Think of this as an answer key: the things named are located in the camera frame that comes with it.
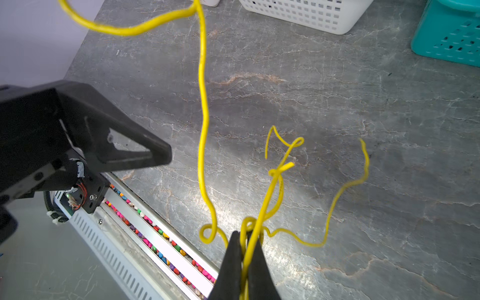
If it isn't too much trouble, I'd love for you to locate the left white plastic basket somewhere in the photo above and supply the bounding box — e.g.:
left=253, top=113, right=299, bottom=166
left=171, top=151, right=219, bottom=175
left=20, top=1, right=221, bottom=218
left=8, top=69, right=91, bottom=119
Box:
left=201, top=0, right=220, bottom=8

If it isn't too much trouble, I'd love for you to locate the teal plastic basket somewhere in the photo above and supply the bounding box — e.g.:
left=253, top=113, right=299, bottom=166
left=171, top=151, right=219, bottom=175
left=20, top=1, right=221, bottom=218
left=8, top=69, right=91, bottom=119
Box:
left=411, top=0, right=480, bottom=67

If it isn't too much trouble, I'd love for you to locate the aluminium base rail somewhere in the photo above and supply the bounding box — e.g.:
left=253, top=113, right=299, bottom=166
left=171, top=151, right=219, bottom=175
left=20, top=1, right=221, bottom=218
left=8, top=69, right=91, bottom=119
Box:
left=52, top=172, right=220, bottom=300

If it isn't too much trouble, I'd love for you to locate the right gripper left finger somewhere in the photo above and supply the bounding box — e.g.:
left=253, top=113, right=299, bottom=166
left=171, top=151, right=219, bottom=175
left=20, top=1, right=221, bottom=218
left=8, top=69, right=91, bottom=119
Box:
left=207, top=231, right=242, bottom=300

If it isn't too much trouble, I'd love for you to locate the middle white plastic basket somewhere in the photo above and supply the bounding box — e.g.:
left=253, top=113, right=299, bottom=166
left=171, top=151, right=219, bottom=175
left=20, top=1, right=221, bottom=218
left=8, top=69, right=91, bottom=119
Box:
left=240, top=0, right=373, bottom=35

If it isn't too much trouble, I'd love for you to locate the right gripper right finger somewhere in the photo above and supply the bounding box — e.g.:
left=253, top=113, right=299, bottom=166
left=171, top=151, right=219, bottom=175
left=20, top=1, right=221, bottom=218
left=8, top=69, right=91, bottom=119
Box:
left=247, top=239, right=281, bottom=300

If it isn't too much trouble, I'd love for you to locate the white vented cable duct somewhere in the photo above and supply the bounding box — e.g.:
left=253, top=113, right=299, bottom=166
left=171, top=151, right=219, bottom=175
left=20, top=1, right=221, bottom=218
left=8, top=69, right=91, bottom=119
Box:
left=69, top=207, right=170, bottom=300

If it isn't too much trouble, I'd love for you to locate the red yellow cable bundle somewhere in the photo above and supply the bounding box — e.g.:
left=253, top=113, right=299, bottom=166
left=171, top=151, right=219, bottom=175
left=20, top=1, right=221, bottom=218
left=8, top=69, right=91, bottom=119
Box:
left=57, top=0, right=371, bottom=300

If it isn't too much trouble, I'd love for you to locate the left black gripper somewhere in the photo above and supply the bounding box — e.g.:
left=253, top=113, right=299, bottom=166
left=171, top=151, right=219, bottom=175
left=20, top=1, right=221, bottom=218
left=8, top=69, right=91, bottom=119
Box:
left=1, top=81, right=173, bottom=205

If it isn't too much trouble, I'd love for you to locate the white plastic basket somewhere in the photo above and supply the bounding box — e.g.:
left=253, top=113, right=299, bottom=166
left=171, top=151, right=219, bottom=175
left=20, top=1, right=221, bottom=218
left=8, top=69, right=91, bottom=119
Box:
left=201, top=0, right=220, bottom=8
left=240, top=0, right=373, bottom=35

